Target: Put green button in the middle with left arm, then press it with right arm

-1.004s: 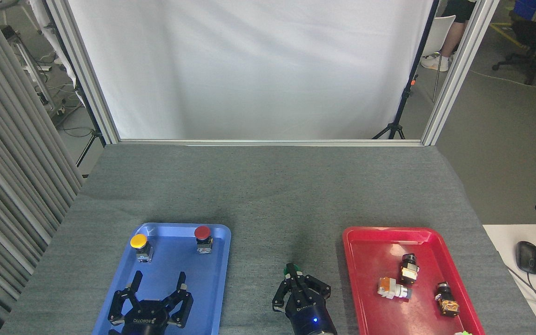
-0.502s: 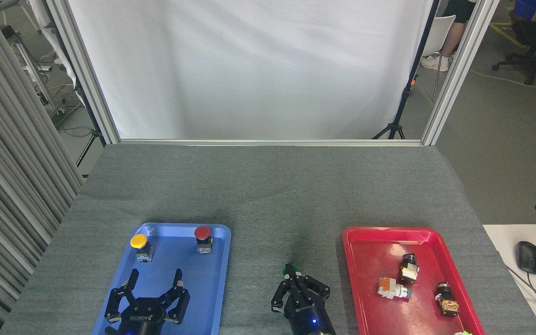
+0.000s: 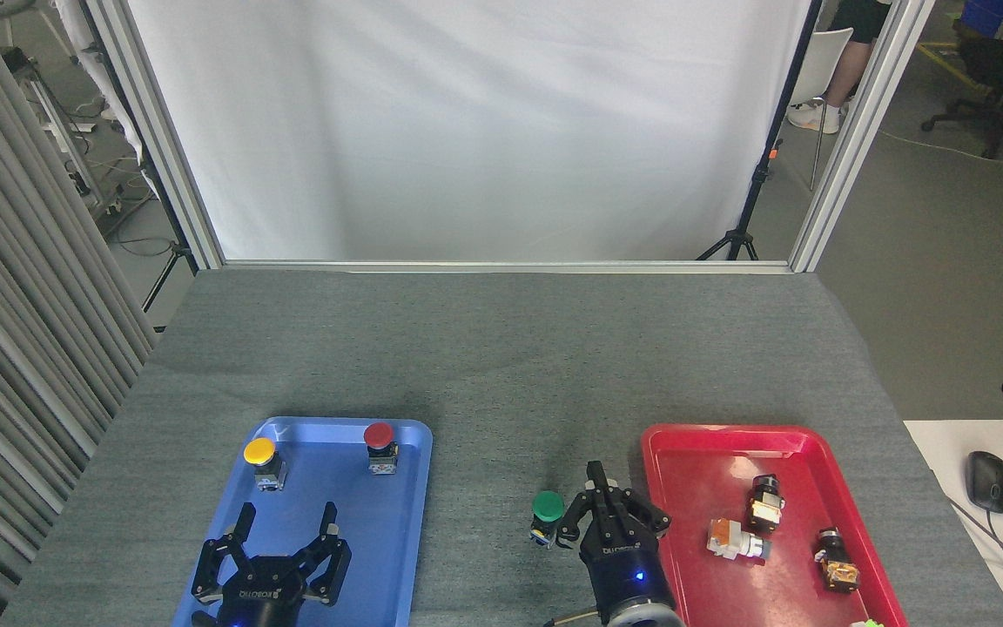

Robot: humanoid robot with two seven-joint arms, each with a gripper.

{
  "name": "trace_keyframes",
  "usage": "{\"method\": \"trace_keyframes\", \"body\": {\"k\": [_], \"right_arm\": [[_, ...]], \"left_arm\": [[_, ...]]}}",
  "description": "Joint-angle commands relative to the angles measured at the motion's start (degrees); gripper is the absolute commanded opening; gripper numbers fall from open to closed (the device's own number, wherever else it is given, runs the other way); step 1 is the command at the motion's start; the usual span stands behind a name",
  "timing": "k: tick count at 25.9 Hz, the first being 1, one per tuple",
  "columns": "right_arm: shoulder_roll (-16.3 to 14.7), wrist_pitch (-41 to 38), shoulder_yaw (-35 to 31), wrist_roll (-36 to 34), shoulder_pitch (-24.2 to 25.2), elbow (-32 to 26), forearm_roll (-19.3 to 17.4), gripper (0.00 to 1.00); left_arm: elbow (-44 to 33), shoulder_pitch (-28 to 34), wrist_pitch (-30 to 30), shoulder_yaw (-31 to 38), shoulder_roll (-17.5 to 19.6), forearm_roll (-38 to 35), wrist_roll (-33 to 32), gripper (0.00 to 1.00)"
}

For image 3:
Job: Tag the black light stand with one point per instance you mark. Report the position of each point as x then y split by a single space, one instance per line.
172 254

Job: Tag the blue plastic tray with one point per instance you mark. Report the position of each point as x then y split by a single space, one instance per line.
371 540

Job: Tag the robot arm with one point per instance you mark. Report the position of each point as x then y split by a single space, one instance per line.
641 618

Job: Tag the person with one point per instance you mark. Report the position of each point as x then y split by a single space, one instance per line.
854 61

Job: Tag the red push button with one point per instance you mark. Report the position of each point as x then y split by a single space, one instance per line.
379 434

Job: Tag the silver frame crossbar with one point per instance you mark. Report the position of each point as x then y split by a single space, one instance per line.
501 266

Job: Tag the orange white switch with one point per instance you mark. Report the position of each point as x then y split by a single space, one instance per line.
732 538

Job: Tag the green push button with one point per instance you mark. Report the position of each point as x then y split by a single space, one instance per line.
548 505

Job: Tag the yellow push button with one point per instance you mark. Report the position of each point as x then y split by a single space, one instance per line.
259 450

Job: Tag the white backdrop cloth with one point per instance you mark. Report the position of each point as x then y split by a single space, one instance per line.
467 131

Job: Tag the white chair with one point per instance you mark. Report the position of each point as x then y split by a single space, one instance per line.
819 65

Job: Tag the blue bin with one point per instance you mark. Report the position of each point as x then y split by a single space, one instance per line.
985 16

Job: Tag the grey pleated curtain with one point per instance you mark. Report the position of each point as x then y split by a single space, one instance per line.
5 348

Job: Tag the metal equipment rack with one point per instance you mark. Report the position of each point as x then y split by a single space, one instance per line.
49 113

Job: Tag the black selector switch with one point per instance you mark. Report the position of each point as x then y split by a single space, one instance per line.
764 505

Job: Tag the black tripod stand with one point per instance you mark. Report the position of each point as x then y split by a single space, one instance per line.
758 183

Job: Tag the black computer mouse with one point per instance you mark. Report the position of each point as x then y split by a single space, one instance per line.
989 481

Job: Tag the black office chair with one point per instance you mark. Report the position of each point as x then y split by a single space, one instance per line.
1002 70

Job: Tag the silver frame post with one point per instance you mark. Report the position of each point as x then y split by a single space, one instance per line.
854 131
158 131

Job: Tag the black orange switch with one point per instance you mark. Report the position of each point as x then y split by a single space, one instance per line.
838 566

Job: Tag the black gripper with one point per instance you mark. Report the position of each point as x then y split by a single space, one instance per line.
623 566
262 596

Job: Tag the white desk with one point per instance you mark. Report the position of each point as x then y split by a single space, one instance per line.
972 435

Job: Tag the red plastic tray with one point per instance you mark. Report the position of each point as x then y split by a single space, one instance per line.
702 488

